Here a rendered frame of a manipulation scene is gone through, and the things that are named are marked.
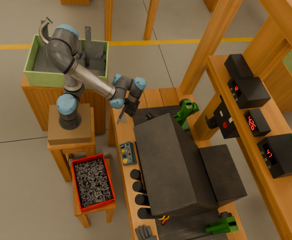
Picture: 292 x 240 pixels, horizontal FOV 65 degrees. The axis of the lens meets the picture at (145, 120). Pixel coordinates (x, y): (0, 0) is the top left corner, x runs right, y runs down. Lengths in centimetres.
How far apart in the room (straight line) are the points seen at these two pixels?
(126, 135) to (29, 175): 126
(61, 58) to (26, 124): 174
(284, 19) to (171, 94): 109
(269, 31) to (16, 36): 324
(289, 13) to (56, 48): 99
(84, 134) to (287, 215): 121
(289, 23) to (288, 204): 70
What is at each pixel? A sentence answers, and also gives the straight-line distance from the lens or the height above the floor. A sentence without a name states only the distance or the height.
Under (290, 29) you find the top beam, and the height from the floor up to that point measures 189.
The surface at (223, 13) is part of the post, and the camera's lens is 149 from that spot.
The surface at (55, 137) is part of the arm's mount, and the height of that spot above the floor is 93.
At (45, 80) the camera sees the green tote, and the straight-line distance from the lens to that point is 200.
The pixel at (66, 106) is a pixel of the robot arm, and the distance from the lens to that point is 148.
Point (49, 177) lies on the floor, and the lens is 254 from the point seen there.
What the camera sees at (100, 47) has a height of 100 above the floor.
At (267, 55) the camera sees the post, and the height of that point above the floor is 175.
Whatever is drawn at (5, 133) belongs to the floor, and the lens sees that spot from 286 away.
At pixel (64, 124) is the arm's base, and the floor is 98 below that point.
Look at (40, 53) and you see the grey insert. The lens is 224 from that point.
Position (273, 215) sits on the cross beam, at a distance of 146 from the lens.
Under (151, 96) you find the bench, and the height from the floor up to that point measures 88.
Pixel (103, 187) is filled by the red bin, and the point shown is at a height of 87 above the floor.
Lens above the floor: 238
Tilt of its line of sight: 58 degrees down
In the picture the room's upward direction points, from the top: 17 degrees clockwise
